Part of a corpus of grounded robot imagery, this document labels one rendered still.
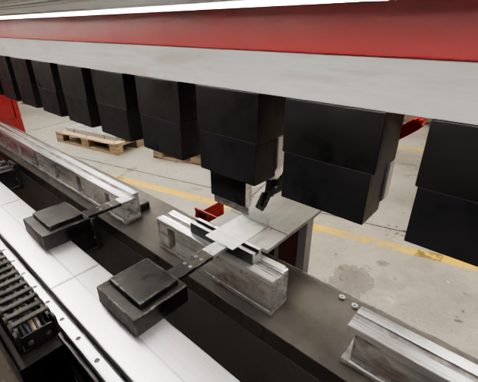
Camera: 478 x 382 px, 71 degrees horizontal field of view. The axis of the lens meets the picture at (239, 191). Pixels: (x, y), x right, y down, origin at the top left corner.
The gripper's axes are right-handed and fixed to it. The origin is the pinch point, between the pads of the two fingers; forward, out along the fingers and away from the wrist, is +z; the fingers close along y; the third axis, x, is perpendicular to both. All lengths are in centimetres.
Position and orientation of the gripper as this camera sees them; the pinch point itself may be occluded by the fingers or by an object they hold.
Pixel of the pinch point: (252, 198)
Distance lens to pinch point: 79.8
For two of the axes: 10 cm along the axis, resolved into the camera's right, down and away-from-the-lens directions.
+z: -4.2, 9.0, -1.0
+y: 7.5, 2.9, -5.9
